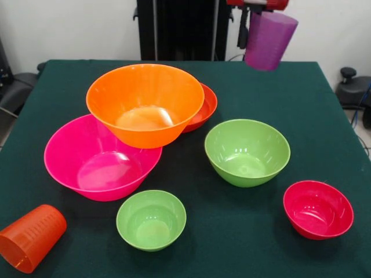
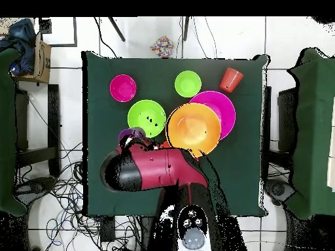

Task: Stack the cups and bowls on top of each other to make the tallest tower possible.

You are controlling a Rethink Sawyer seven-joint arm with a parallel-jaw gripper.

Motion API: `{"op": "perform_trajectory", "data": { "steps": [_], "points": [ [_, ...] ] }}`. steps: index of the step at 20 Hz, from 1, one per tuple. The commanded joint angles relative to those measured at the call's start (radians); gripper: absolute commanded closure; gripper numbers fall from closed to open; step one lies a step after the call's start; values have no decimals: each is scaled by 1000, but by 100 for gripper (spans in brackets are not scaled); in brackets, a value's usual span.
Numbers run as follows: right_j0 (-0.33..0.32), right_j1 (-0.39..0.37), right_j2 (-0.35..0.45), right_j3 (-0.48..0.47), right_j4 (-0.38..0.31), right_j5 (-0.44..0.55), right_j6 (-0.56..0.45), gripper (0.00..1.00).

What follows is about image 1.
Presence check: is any large green bowl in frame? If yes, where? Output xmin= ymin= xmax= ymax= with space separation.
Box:
xmin=204 ymin=118 xmax=292 ymax=188

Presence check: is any black pedestal leg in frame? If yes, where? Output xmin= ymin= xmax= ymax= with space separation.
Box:
xmin=0 ymin=72 xmax=38 ymax=116
xmin=335 ymin=67 xmax=371 ymax=130

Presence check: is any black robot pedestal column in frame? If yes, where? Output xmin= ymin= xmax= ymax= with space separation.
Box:
xmin=133 ymin=0 xmax=234 ymax=61

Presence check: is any dark green table cloth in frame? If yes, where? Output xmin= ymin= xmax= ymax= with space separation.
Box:
xmin=0 ymin=59 xmax=371 ymax=278

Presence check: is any red-orange cup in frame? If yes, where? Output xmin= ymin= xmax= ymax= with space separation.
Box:
xmin=0 ymin=204 xmax=68 ymax=274

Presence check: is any small pink bowl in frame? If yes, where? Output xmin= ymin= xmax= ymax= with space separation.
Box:
xmin=283 ymin=180 xmax=355 ymax=241

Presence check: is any small green bowl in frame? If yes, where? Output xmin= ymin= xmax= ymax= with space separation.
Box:
xmin=116 ymin=189 xmax=187 ymax=253

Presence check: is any large orange bowl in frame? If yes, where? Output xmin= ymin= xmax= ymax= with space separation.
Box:
xmin=86 ymin=63 xmax=205 ymax=149

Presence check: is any purple cup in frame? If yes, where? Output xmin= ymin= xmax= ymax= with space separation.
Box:
xmin=244 ymin=11 xmax=299 ymax=72

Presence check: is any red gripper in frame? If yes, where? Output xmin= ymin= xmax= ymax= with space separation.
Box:
xmin=226 ymin=0 xmax=290 ymax=49

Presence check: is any large pink bowl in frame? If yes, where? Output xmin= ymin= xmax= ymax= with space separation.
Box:
xmin=43 ymin=114 xmax=163 ymax=202

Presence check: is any red-orange bowl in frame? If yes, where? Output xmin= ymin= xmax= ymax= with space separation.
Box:
xmin=181 ymin=83 xmax=218 ymax=134

